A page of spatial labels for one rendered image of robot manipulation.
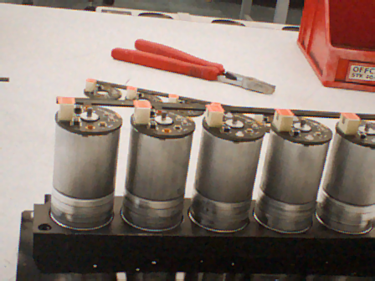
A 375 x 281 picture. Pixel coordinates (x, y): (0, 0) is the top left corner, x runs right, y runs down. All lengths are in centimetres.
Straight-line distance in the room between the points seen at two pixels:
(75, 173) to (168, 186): 4
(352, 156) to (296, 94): 23
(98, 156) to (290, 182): 8
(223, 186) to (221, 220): 2
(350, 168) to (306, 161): 2
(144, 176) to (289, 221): 6
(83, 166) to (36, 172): 10
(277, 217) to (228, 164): 3
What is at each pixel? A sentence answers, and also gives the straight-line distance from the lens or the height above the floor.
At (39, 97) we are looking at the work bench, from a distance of 44.
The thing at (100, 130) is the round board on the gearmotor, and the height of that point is 81.
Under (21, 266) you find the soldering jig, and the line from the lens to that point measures 26.
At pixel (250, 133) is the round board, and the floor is 81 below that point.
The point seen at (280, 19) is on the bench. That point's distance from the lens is 269.
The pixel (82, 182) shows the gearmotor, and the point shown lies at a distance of 25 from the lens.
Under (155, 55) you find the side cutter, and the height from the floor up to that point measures 76.
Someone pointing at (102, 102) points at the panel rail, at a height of 81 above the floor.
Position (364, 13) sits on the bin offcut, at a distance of 65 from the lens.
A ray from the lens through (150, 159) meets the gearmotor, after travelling 25.
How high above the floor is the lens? 91
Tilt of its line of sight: 24 degrees down
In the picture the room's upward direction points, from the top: 8 degrees clockwise
